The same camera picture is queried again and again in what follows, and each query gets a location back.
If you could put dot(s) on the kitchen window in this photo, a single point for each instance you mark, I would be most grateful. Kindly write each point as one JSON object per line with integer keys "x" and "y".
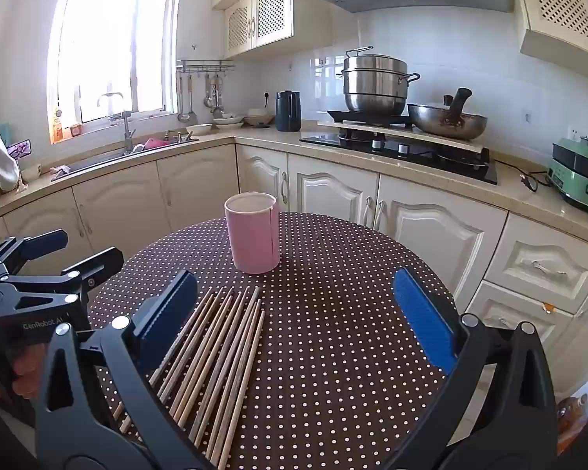
{"x": 108, "y": 49}

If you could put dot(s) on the black glass gas stove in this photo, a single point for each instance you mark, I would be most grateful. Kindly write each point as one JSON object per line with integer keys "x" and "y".
{"x": 460, "y": 166}

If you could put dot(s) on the steel kitchen sink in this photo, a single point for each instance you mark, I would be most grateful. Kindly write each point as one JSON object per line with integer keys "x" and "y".
{"x": 103, "y": 159}

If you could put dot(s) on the beige bowl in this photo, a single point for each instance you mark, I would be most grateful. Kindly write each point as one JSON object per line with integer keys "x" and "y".
{"x": 259, "y": 118}

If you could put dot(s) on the steel sink faucet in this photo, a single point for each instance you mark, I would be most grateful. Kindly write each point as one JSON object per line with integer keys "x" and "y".
{"x": 126, "y": 127}

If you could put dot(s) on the amber oil bottle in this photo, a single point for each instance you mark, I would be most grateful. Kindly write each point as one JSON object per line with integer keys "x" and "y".
{"x": 571, "y": 421}

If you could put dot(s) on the pink basin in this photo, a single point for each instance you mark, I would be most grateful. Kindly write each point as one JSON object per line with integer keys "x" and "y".
{"x": 156, "y": 143}

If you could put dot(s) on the person's left hand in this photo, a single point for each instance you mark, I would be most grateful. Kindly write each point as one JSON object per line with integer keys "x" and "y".
{"x": 29, "y": 367}

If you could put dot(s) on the cream lattice corner wall cabinet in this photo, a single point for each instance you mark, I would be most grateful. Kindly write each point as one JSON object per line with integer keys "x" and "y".
{"x": 558, "y": 10}

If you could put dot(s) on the white plates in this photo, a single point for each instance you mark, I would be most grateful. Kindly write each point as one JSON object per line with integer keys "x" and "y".
{"x": 228, "y": 120}

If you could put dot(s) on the beige kitchen countertop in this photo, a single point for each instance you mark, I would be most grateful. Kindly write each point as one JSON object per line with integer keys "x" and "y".
{"x": 255, "y": 136}

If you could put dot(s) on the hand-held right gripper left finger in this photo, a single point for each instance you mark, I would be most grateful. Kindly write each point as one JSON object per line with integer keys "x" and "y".
{"x": 166, "y": 308}

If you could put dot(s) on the pink utensil holder cup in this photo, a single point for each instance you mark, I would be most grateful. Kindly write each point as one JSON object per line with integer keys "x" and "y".
{"x": 252, "y": 240}

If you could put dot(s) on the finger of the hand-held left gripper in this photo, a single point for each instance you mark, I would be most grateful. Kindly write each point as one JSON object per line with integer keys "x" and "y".
{"x": 103, "y": 262}
{"x": 44, "y": 242}

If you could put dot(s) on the green countertop appliance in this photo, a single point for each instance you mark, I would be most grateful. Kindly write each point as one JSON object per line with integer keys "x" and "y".
{"x": 573, "y": 166}

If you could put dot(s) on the steel steamer pot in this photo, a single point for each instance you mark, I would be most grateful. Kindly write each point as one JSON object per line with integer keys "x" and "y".
{"x": 375, "y": 88}

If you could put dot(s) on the white bowl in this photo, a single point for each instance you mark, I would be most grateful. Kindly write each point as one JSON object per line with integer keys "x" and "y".
{"x": 199, "y": 129}

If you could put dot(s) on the brown polka dot tablecloth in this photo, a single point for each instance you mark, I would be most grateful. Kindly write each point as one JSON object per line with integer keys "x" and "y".
{"x": 333, "y": 342}

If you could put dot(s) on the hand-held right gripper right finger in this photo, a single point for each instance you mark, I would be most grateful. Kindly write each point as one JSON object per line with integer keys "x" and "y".
{"x": 424, "y": 313}

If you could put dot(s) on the cream kitchen base cabinets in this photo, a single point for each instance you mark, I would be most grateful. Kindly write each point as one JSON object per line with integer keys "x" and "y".
{"x": 333, "y": 191}

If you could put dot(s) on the hanging steel ladle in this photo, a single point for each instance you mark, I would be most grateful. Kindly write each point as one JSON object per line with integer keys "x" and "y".
{"x": 184, "y": 115}

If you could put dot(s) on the dark blue kettle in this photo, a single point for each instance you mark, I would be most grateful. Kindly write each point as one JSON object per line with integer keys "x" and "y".
{"x": 288, "y": 112}

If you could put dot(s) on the bunch of wooden chopsticks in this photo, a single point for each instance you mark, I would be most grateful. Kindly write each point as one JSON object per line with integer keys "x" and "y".
{"x": 220, "y": 352}

